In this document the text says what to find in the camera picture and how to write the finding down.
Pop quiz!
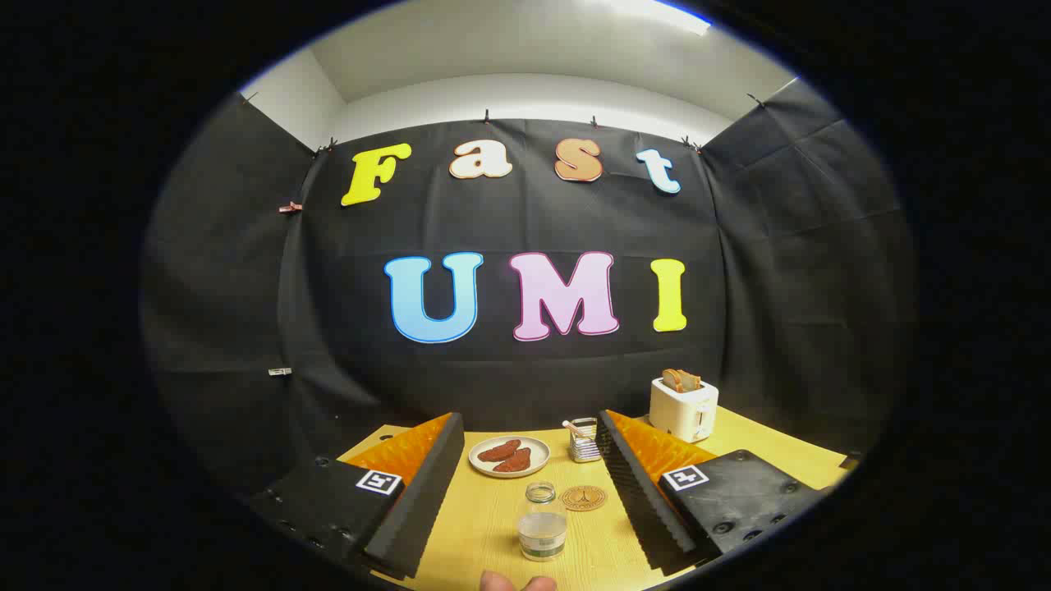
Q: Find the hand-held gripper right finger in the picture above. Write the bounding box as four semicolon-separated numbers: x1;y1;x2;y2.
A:
597;410;822;576

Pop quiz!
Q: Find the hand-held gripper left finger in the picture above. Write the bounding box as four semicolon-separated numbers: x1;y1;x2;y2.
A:
250;412;466;580

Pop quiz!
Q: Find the round wooden coaster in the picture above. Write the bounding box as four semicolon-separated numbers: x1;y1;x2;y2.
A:
560;485;607;512

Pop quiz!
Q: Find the clear plastic juice bottle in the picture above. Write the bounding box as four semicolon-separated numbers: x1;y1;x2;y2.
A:
517;482;568;562

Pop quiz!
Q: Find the wooden table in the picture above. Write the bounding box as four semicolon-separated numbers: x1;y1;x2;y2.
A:
337;406;851;591

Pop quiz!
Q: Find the round grey plate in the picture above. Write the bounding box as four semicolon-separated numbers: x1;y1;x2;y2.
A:
468;435;551;479

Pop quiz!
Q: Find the small metal holder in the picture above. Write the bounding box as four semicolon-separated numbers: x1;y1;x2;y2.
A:
563;417;603;464

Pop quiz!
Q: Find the cream toaster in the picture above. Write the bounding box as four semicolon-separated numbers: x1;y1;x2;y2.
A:
649;376;719;444

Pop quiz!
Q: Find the black backdrop cloth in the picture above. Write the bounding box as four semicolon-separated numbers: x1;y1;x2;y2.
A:
140;78;916;493

